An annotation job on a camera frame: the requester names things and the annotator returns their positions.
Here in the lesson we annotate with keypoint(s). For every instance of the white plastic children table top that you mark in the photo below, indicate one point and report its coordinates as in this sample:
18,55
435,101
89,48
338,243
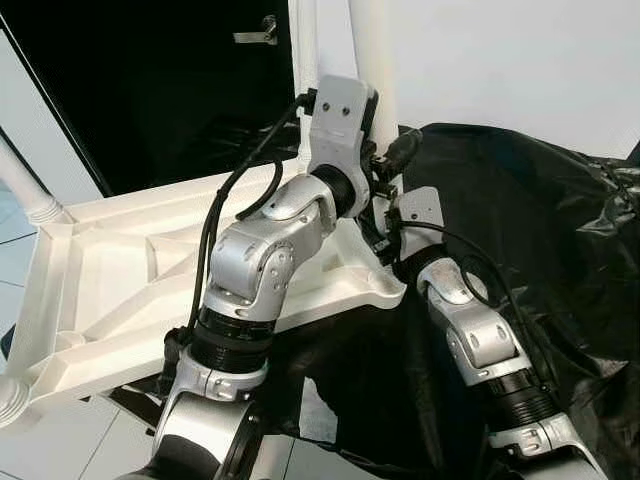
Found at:
100,270

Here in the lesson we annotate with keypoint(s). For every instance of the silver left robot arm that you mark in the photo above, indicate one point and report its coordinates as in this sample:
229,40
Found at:
260,250

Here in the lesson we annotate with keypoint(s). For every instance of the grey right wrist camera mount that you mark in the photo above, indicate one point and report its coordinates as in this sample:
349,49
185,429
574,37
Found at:
420,210

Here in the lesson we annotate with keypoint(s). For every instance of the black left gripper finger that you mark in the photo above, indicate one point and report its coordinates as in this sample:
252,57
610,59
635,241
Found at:
403,150

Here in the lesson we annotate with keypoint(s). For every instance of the dark window frame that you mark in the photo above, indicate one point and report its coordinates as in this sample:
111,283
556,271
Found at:
633,152

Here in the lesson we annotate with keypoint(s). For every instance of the black plastic cover sheet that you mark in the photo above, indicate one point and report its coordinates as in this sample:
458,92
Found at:
540,250

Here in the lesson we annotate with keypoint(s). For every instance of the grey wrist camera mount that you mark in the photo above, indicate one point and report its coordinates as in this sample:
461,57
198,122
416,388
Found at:
420,210
340,120

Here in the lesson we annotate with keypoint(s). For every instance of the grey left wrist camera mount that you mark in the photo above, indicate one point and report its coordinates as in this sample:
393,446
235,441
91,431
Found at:
340,120

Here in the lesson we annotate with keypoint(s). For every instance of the black door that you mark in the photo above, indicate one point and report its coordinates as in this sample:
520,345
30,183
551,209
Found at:
150,90

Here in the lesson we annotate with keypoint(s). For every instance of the white support table leg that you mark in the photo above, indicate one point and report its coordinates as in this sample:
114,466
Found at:
280,462

